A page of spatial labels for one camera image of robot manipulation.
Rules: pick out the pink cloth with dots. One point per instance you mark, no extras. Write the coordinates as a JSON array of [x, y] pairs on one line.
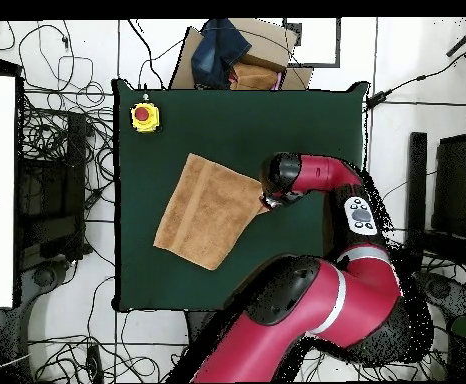
[[280, 82]]

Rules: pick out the dark green tablecloth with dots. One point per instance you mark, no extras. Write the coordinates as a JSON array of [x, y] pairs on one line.
[[217, 120]]

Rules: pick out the yellow emergency stop button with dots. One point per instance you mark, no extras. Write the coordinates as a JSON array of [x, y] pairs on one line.
[[145, 116]]

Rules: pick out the blue denim jeans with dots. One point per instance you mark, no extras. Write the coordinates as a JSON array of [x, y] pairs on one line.
[[217, 52]]

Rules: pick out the light brown folded cloth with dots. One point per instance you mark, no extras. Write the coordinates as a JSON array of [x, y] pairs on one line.
[[253, 78]]

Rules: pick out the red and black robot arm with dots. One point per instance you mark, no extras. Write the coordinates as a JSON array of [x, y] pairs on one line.
[[317, 312]]

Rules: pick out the black round foot knob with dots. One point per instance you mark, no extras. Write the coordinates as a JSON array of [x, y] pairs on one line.
[[440, 288], [44, 276]]

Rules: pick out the dark stand base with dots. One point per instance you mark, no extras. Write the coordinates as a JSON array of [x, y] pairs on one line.
[[459, 300]]

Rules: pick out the grey stand base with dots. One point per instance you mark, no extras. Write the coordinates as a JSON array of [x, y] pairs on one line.
[[37, 296]]

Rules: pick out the black power adapter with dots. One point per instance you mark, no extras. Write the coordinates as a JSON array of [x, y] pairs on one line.
[[378, 100]]

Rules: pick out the long black flat bar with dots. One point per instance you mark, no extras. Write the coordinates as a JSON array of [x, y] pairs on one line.
[[416, 180]]

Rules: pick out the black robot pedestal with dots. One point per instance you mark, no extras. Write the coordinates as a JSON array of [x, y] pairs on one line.
[[199, 326]]

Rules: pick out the brown cardboard box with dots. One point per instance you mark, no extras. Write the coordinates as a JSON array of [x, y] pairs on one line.
[[265, 44]]

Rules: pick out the tan terry towel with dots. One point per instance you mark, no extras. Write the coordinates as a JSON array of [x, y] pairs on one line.
[[209, 212]]

